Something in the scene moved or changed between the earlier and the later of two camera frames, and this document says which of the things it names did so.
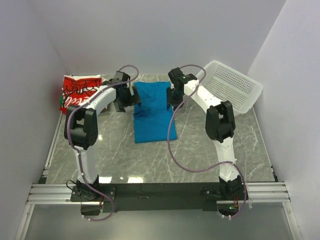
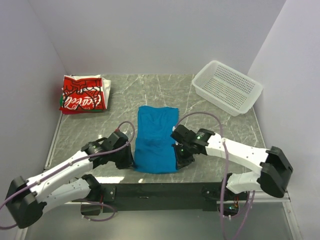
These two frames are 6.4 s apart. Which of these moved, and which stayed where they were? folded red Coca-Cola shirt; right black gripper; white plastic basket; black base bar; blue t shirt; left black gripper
Moved: right black gripper; left black gripper; blue t shirt
Stayed: folded red Coca-Cola shirt; white plastic basket; black base bar
